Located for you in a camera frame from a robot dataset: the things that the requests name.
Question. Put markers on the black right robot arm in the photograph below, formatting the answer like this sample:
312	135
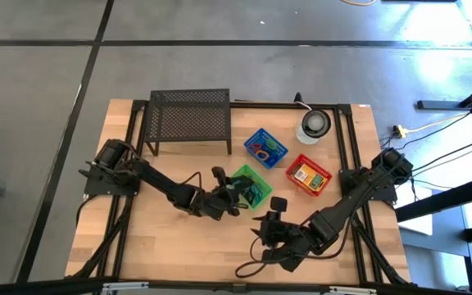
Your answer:
355	201

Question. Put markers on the box with white label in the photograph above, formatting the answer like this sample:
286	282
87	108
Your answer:
301	174

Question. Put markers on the red plastic basket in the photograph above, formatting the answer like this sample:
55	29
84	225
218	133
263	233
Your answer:
301	157

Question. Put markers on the air purifier power plug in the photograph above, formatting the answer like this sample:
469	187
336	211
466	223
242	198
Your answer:
298	97

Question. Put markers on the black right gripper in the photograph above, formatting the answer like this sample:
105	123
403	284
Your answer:
289	237

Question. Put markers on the blue plastic basket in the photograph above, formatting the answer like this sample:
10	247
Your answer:
281	153

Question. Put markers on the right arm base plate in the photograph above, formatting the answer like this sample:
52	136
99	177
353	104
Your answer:
348	178

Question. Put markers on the green plastic basket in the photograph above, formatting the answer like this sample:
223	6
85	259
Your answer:
268	189

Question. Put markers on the yellow power strip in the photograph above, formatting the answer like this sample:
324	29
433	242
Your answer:
400	132

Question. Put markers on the blue rubber band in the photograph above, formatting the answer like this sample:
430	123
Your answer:
256	194

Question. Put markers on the black perforated metal shelf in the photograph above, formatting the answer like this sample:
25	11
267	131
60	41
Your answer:
187	114

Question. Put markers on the black desk foot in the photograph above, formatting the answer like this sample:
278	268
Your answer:
441	104

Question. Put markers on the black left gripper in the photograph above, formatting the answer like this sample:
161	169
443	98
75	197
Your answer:
219	202

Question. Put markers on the silver frame bracket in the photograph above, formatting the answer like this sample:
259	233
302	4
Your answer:
352	290
125	286

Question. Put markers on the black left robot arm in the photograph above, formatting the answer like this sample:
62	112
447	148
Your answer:
158	182

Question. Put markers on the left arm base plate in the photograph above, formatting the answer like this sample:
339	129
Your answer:
96	188

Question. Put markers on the black desk crossbar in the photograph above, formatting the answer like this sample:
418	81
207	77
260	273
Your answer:
437	202

